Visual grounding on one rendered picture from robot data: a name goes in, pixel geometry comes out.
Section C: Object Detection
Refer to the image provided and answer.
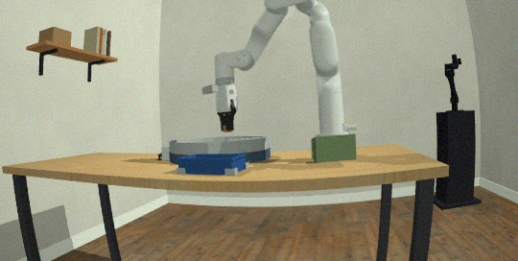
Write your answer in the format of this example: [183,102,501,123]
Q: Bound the blue crate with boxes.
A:
[177,154,247,175]

